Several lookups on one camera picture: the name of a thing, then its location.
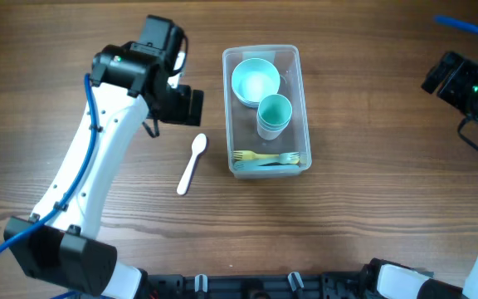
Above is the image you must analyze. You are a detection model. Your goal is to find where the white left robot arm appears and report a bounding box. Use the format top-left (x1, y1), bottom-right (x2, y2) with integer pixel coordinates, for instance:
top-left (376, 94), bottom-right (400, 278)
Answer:
top-left (3, 16), bottom-right (203, 298)

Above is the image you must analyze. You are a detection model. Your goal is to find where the clear plastic container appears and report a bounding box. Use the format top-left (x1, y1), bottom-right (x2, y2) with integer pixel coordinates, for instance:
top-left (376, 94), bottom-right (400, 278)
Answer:
top-left (222, 45), bottom-right (311, 179)

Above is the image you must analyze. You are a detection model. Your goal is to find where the pink plastic spoon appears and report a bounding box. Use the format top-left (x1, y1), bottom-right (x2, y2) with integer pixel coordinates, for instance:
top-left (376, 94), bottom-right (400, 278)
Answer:
top-left (176, 133), bottom-right (207, 195)

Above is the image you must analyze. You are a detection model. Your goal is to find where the light blue plastic fork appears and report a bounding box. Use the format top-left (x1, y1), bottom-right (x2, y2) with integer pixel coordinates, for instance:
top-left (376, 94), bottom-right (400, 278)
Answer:
top-left (236, 164), bottom-right (300, 172)

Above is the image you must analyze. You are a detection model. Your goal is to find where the yellow plastic fork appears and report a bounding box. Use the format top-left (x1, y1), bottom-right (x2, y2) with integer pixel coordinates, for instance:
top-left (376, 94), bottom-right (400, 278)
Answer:
top-left (232, 150), bottom-right (300, 164)

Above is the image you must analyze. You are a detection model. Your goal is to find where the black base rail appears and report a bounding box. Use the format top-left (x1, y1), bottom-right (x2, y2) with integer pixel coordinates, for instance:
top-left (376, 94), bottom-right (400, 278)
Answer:
top-left (148, 272), bottom-right (376, 299)

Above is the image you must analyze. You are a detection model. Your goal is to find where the pink plastic cup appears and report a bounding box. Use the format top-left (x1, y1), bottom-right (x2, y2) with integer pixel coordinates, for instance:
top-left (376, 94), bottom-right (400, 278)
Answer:
top-left (257, 126), bottom-right (282, 140)

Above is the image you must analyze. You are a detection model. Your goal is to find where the blue plastic cup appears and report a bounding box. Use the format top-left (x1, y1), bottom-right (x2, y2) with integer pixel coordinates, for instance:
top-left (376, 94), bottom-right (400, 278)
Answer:
top-left (257, 120), bottom-right (288, 131)

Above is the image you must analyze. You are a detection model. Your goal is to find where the green plastic bowl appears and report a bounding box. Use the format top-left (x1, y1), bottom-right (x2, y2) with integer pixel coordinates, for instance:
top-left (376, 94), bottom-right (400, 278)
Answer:
top-left (232, 58), bottom-right (280, 104)

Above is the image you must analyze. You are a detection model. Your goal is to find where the green plastic fork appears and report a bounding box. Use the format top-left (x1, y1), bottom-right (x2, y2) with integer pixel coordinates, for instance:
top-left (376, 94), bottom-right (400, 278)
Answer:
top-left (232, 150), bottom-right (300, 170)

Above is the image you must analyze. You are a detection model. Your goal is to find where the green plastic cup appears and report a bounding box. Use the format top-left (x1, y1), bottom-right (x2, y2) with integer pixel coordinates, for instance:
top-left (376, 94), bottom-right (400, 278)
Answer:
top-left (257, 94), bottom-right (293, 125)

